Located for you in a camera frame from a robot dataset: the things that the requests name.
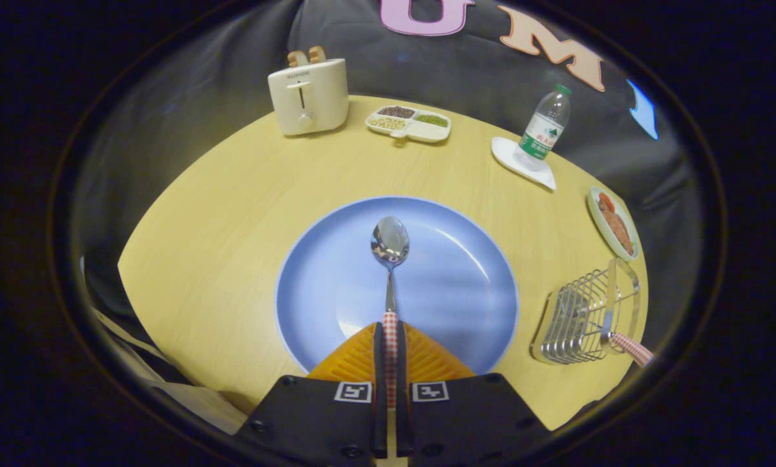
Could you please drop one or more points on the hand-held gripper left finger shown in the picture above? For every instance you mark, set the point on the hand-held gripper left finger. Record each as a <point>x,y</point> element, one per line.
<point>379,389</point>

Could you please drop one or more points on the metal cutlery holder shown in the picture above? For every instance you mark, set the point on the metal cutlery holder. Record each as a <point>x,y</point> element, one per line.
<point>576,318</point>

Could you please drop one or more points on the person's beige clothing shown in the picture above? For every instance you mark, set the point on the person's beige clothing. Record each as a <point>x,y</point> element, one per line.
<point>180,395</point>

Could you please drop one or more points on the toasted bread slice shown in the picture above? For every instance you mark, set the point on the toasted bread slice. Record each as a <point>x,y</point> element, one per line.
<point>297,58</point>
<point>317,54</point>

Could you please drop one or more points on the white divided bean dish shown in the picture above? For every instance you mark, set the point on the white divided bean dish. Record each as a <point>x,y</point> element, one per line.
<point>407,124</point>

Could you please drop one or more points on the blue round plate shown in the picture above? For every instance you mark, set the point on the blue round plate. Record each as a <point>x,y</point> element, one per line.
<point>452,279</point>

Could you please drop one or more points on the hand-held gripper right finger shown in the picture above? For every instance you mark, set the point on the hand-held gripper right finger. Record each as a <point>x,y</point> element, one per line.
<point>402,389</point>

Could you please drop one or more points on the white square coaster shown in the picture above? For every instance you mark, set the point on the white square coaster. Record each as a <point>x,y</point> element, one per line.
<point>507,152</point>

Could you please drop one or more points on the green plate with meat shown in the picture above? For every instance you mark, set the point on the green plate with meat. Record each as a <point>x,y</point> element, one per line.
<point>614,224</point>

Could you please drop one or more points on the white toaster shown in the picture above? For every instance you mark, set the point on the white toaster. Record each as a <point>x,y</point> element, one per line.
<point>310,97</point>

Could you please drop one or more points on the clear water bottle green cap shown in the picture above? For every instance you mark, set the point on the clear water bottle green cap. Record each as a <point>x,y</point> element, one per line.
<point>542,130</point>

